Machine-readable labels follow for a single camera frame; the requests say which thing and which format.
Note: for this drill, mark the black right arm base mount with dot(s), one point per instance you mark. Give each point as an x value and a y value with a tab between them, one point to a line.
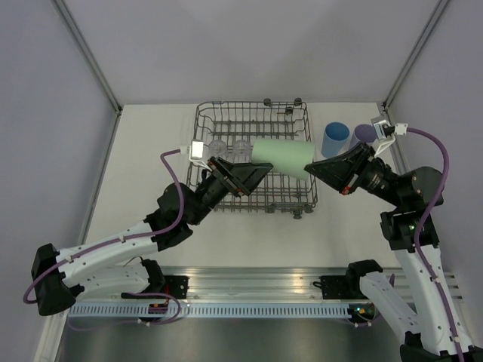
334	287

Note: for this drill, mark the green plastic cup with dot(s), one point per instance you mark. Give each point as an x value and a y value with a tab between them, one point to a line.
288	157

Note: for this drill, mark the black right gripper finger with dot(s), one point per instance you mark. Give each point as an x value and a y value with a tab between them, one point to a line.
341	174
359	151

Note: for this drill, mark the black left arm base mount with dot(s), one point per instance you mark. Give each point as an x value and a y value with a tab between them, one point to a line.
174	285

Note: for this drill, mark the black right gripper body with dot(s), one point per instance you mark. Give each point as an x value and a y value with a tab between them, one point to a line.
374	176

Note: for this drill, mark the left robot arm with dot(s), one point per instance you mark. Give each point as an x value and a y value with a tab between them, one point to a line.
59	276

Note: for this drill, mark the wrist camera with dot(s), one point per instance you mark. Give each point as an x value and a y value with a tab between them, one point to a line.
386	133
195	152

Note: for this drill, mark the blue plastic cup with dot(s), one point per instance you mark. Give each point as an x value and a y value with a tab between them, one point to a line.
335	136

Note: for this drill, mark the purple plastic cup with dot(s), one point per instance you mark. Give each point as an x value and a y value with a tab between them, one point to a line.
363	133

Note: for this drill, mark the clear glass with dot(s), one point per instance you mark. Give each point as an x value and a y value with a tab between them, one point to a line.
242	148
217	148

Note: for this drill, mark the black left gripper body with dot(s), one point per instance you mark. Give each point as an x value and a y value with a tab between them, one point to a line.
218	185

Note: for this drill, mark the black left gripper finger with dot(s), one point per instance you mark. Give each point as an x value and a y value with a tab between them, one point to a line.
248	177
227	167

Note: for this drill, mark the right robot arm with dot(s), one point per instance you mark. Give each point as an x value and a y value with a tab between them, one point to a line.
430	329

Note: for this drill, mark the aluminium frame post right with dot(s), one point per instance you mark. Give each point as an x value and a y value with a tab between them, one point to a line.
422	41

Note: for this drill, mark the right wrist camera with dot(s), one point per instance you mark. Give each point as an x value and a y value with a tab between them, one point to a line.
386	133

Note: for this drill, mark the aluminium frame post left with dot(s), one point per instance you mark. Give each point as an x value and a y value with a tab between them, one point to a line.
75	32

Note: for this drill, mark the aluminium frame post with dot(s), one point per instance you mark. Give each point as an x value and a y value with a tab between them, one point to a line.
422	41
75	32

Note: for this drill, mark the white slotted cable duct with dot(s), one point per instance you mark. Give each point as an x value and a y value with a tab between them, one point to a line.
210	310

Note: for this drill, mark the grey wire dish rack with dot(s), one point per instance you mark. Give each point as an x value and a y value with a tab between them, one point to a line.
230	121

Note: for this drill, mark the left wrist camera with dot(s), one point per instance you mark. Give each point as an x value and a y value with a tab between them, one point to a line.
195	152

